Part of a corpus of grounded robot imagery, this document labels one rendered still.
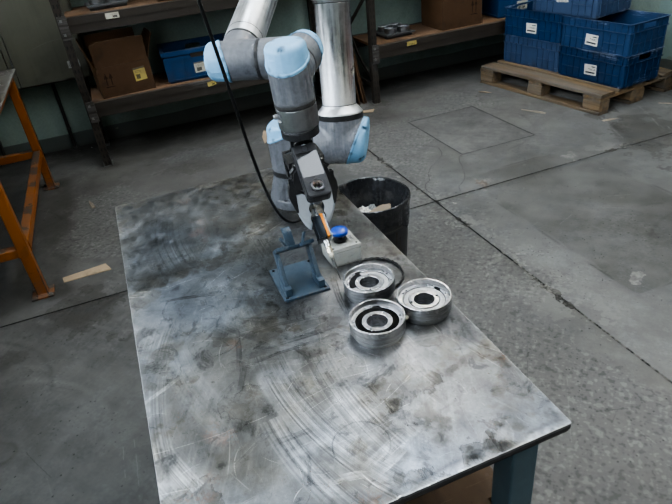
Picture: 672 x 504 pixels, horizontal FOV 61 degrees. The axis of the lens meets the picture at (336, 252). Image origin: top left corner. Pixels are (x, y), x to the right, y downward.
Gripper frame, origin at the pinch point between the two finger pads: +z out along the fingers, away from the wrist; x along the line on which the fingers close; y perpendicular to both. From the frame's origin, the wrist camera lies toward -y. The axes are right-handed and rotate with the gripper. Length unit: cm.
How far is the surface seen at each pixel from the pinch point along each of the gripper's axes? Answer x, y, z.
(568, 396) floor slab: -75, 10, 99
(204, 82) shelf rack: 3, 326, 65
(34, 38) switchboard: 105, 355, 19
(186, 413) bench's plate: 32.7, -26.1, 12.2
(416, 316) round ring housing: -11.0, -21.2, 12.0
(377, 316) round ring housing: -4.5, -17.9, 12.2
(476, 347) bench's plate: -18.2, -30.7, 14.6
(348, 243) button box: -6.9, 6.3, 11.1
